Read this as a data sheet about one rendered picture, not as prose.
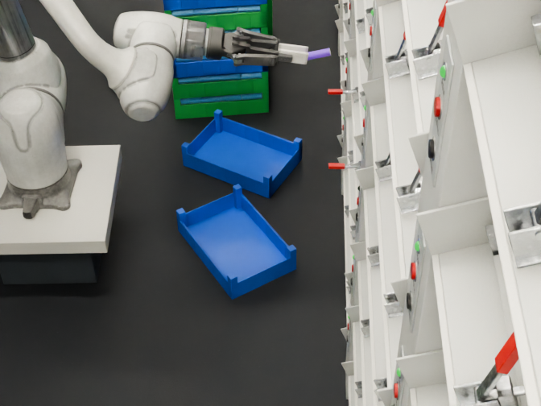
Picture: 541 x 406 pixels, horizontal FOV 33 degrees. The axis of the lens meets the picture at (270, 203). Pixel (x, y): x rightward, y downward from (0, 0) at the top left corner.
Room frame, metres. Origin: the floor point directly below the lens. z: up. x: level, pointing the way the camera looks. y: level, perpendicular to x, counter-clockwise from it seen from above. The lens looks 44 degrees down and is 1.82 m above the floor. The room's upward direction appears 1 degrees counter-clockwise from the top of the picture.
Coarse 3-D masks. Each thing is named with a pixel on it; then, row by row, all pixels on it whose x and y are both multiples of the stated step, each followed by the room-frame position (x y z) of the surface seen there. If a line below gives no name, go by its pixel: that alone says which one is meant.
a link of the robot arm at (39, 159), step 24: (24, 96) 1.73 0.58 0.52; (48, 96) 1.81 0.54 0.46; (0, 120) 1.67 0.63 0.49; (24, 120) 1.66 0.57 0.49; (48, 120) 1.69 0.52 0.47; (0, 144) 1.66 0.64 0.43; (24, 144) 1.64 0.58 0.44; (48, 144) 1.66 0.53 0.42; (24, 168) 1.63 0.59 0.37; (48, 168) 1.65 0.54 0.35
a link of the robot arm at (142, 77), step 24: (48, 0) 1.67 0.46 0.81; (72, 24) 1.64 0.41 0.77; (96, 48) 1.61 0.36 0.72; (144, 48) 1.67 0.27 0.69; (120, 72) 1.59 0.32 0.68; (144, 72) 1.60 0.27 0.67; (168, 72) 1.64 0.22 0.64; (120, 96) 1.58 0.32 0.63; (144, 96) 1.55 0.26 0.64; (168, 96) 1.59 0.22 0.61; (144, 120) 1.55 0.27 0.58
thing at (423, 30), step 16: (416, 0) 0.91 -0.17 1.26; (432, 0) 0.90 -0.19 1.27; (416, 16) 0.87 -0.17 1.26; (432, 16) 0.86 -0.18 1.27; (416, 32) 0.84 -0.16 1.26; (432, 32) 0.83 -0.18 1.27; (416, 48) 0.78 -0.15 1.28; (432, 48) 0.77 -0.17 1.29; (416, 64) 0.76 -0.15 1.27; (432, 64) 0.76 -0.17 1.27; (416, 80) 0.76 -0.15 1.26; (432, 80) 0.75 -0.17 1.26; (416, 96) 0.73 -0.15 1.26; (432, 96) 0.73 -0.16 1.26; (416, 112) 0.71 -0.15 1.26; (416, 144) 0.61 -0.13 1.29; (416, 160) 0.61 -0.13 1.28
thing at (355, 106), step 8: (352, 40) 1.91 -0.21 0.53; (352, 48) 1.91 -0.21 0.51; (352, 56) 1.91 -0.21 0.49; (352, 64) 1.88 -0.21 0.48; (352, 72) 1.85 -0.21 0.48; (352, 80) 1.82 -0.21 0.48; (352, 88) 1.78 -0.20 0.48; (352, 96) 1.75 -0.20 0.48; (352, 104) 1.72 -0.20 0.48; (352, 112) 1.69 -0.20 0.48; (352, 120) 1.66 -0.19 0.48; (360, 128) 1.62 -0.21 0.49; (360, 152) 1.54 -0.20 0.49; (360, 160) 1.51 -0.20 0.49; (352, 216) 1.31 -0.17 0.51
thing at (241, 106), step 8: (264, 96) 2.31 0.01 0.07; (176, 104) 2.28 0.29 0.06; (184, 104) 2.29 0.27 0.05; (192, 104) 2.29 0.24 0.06; (200, 104) 2.29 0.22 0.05; (208, 104) 2.29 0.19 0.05; (216, 104) 2.29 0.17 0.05; (224, 104) 2.30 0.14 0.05; (232, 104) 2.30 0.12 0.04; (240, 104) 2.30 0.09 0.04; (248, 104) 2.30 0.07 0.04; (256, 104) 2.30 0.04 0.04; (264, 104) 2.31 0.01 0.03; (176, 112) 2.28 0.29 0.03; (184, 112) 2.28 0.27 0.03; (192, 112) 2.29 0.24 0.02; (200, 112) 2.29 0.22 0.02; (208, 112) 2.29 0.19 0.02; (224, 112) 2.30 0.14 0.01; (232, 112) 2.30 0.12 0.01; (240, 112) 2.30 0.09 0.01; (248, 112) 2.30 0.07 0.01; (256, 112) 2.30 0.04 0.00; (264, 112) 2.31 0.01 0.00
